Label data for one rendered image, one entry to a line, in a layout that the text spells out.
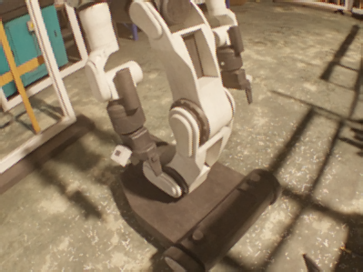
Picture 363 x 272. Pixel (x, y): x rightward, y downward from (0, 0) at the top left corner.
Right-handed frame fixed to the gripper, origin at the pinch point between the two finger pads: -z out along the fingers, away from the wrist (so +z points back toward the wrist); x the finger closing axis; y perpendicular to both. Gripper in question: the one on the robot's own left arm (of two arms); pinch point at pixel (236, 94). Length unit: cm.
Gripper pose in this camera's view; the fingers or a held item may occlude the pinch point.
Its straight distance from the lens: 99.6
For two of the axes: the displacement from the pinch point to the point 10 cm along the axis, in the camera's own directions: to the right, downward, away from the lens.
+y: 6.9, -4.9, 5.2
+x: 6.8, 2.0, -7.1
